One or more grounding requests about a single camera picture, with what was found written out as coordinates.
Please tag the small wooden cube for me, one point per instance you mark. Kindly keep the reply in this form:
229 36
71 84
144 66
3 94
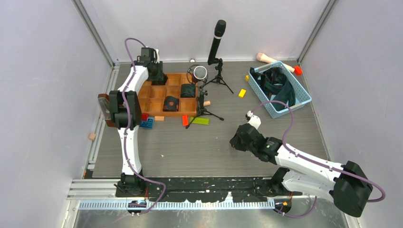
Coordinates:
92 136

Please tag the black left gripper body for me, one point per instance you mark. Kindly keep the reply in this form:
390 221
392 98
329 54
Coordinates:
157 75

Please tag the brown wooden metronome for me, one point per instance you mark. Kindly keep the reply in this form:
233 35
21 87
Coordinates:
104 104

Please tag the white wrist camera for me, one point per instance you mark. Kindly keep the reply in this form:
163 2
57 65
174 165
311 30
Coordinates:
157 56
253 120

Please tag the dark green patterned tie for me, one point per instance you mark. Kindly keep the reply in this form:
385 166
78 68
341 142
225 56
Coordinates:
286 95

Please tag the red toy brick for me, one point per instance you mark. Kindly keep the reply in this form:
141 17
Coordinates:
144 116

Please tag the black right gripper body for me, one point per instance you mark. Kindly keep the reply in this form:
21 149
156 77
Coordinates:
239 144

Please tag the orange red block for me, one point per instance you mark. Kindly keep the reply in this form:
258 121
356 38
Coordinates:
185 120

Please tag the small black tripod stand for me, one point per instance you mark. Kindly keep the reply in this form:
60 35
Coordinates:
201 109

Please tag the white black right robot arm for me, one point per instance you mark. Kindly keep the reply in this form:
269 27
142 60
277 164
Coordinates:
342 184

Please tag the round silver mesh microphone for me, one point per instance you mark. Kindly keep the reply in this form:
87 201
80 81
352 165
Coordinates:
196 73

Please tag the tan wooden block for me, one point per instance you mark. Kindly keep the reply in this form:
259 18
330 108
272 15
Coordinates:
159 118

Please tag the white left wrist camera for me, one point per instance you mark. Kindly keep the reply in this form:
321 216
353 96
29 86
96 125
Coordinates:
157 56

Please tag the beige wooden pestle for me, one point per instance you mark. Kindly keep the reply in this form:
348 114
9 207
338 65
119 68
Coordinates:
264 58

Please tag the rolled black tie in tray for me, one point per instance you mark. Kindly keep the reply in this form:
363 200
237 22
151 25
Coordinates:
171 104

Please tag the navy brown striped tie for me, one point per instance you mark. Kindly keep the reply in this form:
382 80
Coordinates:
270 81

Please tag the rolled dark green tie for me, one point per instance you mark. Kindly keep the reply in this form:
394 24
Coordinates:
188 91

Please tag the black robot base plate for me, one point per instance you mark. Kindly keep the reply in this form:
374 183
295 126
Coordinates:
204 189

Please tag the lime green flat brick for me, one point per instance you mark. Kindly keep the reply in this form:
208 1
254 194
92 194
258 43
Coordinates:
200 120

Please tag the orange wooden compartment tray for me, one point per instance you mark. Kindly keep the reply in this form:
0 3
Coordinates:
152 97

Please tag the light blue plastic basket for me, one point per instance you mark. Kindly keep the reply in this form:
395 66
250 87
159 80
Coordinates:
277 108

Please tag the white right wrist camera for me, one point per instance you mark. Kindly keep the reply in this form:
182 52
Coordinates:
253 120

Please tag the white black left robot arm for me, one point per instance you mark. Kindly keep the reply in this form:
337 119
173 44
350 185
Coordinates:
126 115

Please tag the red block at corner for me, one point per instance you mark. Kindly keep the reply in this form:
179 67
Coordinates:
298 71

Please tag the black handheld microphone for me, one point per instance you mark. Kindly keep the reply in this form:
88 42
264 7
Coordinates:
219 31

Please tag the blue toy brick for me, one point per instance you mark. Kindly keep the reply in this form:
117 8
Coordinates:
149 124

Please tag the yellow toy brick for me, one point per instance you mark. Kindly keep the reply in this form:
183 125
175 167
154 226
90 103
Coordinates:
242 93

